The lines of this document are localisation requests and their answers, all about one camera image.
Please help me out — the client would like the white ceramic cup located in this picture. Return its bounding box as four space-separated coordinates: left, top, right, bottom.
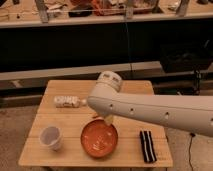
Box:
39 126 62 151

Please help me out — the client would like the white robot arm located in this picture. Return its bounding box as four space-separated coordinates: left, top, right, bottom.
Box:
87 71 213 137

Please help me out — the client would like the orange ceramic bowl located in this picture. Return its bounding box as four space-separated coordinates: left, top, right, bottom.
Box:
81 119 118 158

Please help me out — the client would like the wooden table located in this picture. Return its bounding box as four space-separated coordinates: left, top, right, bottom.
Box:
19 80 173 169

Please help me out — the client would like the long workbench shelf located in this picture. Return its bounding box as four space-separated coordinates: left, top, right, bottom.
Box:
0 0 213 28

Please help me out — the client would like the black cable on floor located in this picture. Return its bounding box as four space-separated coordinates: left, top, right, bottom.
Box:
187 132 197 171

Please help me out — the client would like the black hanging cable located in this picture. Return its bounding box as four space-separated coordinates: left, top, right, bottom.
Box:
123 13 134 80

